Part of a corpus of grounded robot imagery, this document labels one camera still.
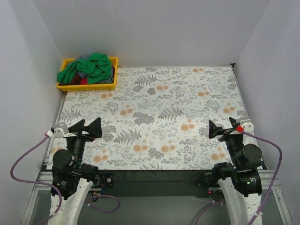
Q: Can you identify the aluminium frame rail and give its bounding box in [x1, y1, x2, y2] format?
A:
[20, 131, 293, 225]

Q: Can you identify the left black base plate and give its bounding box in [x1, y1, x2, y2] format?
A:
[92, 173, 114, 188]

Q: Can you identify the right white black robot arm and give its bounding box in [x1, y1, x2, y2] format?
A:
[209, 118, 263, 225]

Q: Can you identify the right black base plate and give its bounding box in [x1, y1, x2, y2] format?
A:
[191, 172, 215, 188]

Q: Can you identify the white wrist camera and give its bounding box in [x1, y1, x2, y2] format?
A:
[45, 122, 76, 138]
[236, 118, 254, 133]

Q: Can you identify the magenta t-shirt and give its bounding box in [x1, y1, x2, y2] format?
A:
[80, 78, 87, 85]

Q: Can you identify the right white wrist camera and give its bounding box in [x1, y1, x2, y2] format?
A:
[236, 118, 254, 133]

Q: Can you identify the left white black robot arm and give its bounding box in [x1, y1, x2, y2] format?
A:
[48, 118, 102, 225]

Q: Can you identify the floral patterned table mat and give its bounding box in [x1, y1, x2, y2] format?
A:
[59, 67, 247, 170]

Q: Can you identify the dark red t-shirt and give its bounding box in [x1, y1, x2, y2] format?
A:
[58, 63, 116, 86]

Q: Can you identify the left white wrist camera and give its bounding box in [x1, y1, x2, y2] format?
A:
[45, 122, 76, 138]

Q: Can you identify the grey-blue t-shirt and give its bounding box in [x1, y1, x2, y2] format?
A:
[74, 66, 115, 84]

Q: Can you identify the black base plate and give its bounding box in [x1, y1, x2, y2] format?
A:
[191, 172, 215, 188]
[92, 173, 114, 188]

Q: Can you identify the yellow plastic bin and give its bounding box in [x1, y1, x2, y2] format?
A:
[56, 57, 118, 92]

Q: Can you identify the green t-shirt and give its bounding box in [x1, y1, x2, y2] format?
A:
[57, 53, 112, 84]

